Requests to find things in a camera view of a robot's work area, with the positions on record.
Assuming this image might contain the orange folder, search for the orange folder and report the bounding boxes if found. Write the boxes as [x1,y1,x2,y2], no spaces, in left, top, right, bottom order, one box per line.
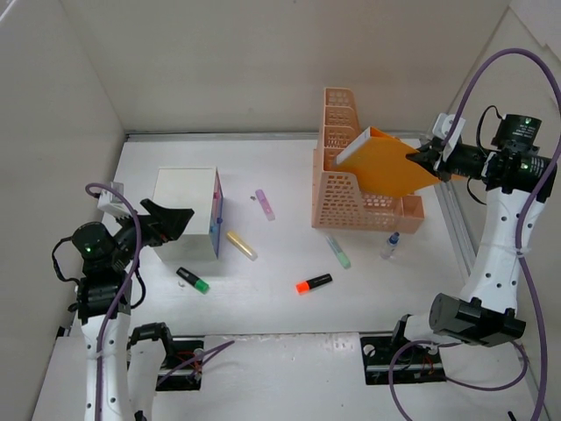
[332,126,440,197]

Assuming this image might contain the white mini drawer cabinet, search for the white mini drawer cabinet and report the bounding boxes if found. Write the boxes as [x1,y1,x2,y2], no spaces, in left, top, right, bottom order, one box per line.
[152,165,225,264]

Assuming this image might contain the black orange highlighter marker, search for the black orange highlighter marker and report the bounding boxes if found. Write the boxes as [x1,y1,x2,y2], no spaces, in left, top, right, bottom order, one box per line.
[295,274,333,295]

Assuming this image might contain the blue drawer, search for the blue drawer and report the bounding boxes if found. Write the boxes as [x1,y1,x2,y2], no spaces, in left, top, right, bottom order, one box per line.
[209,209,223,257]

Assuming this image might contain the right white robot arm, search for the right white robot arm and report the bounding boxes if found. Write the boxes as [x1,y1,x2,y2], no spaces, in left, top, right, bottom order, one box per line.
[387,113,556,361]

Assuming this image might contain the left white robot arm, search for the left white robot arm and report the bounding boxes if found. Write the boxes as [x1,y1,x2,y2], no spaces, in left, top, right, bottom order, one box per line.
[67,199,195,420]

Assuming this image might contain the pink desk organizer rack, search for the pink desk organizer rack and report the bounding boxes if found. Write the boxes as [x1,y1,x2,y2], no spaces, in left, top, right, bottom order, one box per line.
[311,88,424,234]

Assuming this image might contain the black green highlighter marker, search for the black green highlighter marker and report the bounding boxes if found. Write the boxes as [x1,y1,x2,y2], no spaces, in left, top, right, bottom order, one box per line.
[176,267,209,294]

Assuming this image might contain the yellow highlighter pen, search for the yellow highlighter pen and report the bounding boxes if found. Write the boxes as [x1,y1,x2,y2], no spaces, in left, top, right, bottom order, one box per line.
[226,231,258,261]

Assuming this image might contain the purple highlighter pen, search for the purple highlighter pen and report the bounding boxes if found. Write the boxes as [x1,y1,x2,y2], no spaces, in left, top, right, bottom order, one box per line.
[255,189,275,221]

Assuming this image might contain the small clear dropper bottle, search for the small clear dropper bottle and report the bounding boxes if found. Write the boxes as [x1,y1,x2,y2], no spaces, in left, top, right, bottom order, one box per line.
[380,232,400,260]

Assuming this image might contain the pale green highlighter pen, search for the pale green highlighter pen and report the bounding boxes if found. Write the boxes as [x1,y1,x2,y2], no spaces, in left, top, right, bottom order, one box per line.
[326,235,351,269]

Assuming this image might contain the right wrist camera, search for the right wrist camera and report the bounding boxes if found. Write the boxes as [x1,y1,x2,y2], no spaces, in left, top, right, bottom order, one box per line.
[432,113,465,171]

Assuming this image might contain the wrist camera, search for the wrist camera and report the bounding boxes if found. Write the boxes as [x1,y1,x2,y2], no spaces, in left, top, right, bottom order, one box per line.
[97,189,130,219]
[432,113,465,171]

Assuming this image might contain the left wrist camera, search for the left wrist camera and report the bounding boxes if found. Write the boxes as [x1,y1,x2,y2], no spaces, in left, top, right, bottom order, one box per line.
[97,189,130,219]

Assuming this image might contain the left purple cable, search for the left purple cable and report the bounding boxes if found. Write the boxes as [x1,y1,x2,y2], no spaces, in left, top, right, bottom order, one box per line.
[84,182,236,421]

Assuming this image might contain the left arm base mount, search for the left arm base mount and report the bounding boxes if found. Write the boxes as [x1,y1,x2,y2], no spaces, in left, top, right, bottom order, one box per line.
[156,337,204,392]

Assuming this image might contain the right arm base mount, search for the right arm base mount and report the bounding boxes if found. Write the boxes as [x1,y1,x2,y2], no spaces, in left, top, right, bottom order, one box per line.
[359,332,445,386]

